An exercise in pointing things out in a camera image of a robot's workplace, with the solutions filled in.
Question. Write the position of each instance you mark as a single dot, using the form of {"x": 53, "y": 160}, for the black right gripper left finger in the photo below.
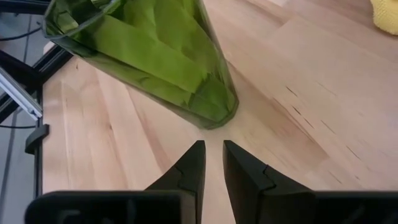
{"x": 189, "y": 174}

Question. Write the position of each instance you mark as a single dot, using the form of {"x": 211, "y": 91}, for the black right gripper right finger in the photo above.
{"x": 248, "y": 189}

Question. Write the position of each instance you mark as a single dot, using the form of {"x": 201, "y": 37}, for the green plastic cup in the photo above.
{"x": 149, "y": 53}

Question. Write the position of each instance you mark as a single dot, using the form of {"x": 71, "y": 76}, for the yellow cloth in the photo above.
{"x": 387, "y": 15}

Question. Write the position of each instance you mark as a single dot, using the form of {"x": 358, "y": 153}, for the black frame bracket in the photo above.
{"x": 35, "y": 138}

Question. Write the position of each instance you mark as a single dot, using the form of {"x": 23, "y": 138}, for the silver aluminium rail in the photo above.
{"x": 18, "y": 93}

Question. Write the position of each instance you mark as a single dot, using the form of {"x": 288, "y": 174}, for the black aluminium table frame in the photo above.
{"x": 15, "y": 67}

